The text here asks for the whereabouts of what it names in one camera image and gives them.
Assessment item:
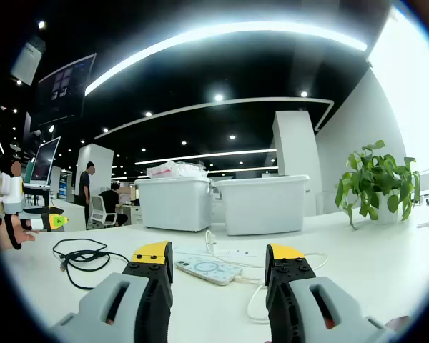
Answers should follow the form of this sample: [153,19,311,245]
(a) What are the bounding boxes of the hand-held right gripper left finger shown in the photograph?
[49,240,174,343]

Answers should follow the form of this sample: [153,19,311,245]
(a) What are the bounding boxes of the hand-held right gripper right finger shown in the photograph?
[265,243,398,343]

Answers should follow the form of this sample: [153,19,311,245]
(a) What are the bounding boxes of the black data cable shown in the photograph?
[52,238,130,291]

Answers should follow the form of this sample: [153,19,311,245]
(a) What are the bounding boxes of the white desktop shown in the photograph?
[0,199,429,343]

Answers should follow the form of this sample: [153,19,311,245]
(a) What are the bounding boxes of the person's left hand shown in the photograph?
[0,213,37,252]

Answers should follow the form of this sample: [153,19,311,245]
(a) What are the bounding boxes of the person's right hand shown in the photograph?
[385,315,412,332]

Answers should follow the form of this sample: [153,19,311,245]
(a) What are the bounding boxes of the white-framed standing monitor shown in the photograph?
[29,136,62,187]

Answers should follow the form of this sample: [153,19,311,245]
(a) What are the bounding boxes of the white office chair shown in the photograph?
[87,195,119,230]

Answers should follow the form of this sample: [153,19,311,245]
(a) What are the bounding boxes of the white patterned smartphone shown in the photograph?
[174,259,245,287]

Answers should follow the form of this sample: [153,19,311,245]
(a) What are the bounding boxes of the hanging dark monitor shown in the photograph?
[31,52,97,130]

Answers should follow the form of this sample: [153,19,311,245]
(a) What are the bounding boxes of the white plastic storage box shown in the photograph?
[214,174,310,237]
[134,177,212,233]

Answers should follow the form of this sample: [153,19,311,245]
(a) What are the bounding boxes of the white ceiling panel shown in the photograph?
[10,36,47,87]

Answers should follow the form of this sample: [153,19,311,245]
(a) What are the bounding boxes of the white plastic bags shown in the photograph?
[146,160,209,179]

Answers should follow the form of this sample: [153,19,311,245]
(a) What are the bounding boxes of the potted green plant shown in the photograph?
[335,139,422,230]

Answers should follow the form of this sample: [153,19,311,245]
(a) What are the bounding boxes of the long curved ceiling light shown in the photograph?
[84,20,369,97]

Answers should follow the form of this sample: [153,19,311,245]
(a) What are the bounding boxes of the black gripper hand strap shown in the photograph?
[1,213,24,251]

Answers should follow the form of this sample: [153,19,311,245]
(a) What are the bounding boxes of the white charging cable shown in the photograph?
[204,229,330,324]

